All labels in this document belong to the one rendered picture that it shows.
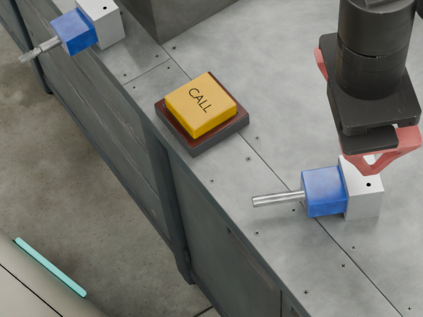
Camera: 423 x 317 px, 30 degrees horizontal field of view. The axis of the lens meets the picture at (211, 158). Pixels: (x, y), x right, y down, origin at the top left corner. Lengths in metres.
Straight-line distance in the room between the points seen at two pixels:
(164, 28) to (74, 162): 0.95
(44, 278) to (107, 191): 0.44
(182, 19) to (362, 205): 0.34
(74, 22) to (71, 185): 0.91
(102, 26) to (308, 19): 0.26
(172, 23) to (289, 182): 0.26
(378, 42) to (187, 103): 0.34
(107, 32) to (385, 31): 0.47
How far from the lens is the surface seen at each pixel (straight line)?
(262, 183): 0.87
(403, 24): 0.61
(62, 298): 1.42
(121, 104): 1.34
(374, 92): 0.66
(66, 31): 0.98
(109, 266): 1.74
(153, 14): 0.96
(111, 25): 0.99
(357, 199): 0.81
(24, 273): 1.46
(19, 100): 2.04
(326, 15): 1.02
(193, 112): 0.88
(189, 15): 0.99
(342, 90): 0.67
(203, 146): 0.89
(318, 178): 0.83
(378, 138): 0.67
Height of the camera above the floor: 1.55
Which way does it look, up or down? 57 degrees down
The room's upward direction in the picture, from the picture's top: 7 degrees counter-clockwise
